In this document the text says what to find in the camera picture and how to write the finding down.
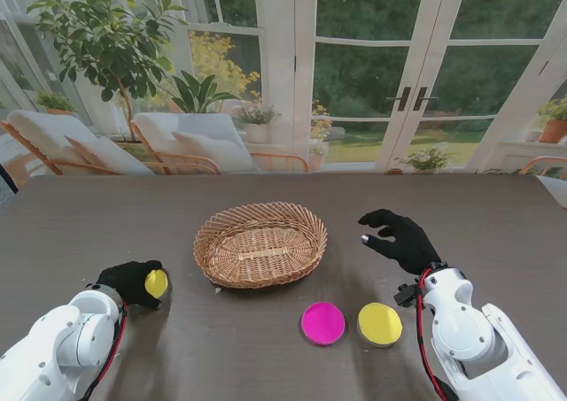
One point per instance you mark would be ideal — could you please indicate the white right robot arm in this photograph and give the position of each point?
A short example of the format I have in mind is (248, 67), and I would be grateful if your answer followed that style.
(460, 330)

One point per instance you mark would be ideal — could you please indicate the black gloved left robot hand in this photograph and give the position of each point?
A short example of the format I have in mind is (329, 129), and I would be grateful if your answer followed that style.
(128, 281)

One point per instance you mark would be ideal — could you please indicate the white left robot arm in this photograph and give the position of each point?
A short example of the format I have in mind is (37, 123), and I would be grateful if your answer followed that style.
(66, 339)

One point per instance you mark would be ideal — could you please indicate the white cushioned lounge chair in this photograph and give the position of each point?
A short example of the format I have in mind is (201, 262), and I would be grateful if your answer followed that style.
(199, 128)
(40, 131)

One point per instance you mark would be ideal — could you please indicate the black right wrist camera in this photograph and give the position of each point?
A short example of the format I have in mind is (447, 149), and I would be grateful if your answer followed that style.
(406, 295)

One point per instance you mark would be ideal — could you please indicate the oval wicker basket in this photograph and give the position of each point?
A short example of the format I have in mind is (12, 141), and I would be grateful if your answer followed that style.
(261, 250)

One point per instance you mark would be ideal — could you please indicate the large terracotta potted plant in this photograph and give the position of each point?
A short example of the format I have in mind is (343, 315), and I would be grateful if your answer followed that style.
(553, 131)

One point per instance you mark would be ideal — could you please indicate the white chair pillow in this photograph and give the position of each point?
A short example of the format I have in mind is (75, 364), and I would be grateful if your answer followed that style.
(212, 151)
(111, 155)

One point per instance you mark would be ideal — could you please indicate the flowering plant in white pot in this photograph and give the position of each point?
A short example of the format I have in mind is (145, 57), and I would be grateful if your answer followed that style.
(257, 131)

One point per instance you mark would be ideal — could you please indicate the yellow culture dish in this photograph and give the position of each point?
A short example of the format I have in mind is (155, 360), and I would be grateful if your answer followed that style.
(157, 283)
(380, 323)

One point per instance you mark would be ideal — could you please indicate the dark panel at table edge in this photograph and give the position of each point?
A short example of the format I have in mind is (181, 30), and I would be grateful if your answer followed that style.
(6, 179)

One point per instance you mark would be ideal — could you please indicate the yellow flowers in pale pot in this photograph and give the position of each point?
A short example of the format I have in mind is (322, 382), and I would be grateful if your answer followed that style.
(316, 157)

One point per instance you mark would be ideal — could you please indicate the small plant in terracotta pot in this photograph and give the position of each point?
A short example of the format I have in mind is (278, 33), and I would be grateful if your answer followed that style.
(55, 102)

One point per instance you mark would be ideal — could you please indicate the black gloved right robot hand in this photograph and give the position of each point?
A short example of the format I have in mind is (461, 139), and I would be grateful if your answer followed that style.
(409, 246)

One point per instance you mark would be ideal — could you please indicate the magenta culture dish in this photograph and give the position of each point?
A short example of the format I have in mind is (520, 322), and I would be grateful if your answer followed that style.
(323, 323)

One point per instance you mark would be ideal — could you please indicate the tall leafy potted tree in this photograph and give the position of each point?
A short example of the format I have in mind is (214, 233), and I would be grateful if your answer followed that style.
(102, 42)

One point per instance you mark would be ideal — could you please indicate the white flowering low plant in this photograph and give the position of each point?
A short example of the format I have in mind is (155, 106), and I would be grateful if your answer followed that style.
(425, 159)

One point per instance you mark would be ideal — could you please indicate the white sheet at table corner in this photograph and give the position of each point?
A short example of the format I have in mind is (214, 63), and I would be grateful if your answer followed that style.
(556, 188)

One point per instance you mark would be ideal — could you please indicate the orange chair frame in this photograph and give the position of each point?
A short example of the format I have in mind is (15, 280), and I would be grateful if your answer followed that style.
(542, 159)

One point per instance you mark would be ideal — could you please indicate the broad-leaf green plant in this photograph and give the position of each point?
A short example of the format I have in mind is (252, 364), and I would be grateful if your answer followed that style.
(199, 93)

